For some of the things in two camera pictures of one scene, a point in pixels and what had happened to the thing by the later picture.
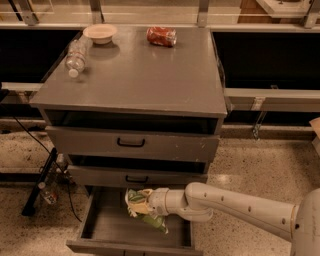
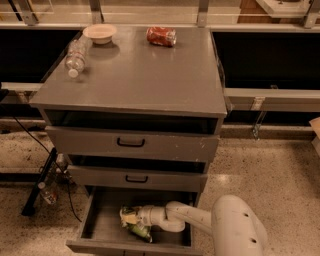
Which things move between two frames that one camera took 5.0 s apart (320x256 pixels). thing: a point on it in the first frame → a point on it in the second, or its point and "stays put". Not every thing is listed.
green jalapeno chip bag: [138, 196] → [143, 233]
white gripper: [159, 199] → [145, 215]
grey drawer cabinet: [132, 113] stays put
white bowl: [100, 33] stays put
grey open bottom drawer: [108, 229] stays put
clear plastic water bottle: [76, 57] stays put
